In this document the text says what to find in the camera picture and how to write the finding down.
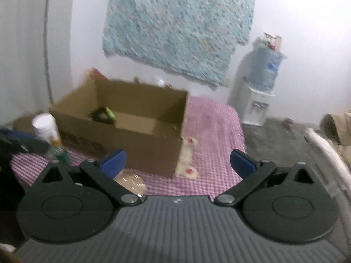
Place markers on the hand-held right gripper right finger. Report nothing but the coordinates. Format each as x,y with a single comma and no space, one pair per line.
241,164

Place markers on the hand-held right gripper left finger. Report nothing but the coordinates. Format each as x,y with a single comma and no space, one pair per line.
113,163

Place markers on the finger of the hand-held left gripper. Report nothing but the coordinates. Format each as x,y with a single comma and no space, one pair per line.
35,146
19,135

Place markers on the brown cardboard box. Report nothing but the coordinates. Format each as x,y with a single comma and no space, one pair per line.
123,148

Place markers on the white plastic bottle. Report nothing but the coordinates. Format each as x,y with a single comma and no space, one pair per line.
44,126

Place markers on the dark jar with gold lid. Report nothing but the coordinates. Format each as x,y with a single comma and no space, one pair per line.
131,183

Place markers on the green dropper bottle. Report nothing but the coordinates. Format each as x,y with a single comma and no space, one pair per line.
61,154

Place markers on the black and green tube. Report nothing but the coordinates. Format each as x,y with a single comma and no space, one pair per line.
102,116

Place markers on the flat cardboard piece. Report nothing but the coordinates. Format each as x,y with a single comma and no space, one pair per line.
23,123

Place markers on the purple checkered tablecloth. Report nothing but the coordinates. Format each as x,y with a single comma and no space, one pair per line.
214,142

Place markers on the white water dispenser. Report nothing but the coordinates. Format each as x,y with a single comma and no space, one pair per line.
257,106

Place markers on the white cloth bundle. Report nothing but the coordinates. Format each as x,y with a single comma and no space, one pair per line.
326,148

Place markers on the blue water jug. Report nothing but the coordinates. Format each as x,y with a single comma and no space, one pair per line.
266,68

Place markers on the beige sack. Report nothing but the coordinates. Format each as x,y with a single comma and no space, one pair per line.
338,127

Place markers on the small red white carton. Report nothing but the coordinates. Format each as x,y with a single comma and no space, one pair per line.
272,41

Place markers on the white wall socket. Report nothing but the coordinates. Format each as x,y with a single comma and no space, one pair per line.
227,82

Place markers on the blue floral wall cloth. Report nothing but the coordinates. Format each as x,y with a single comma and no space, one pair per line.
178,33

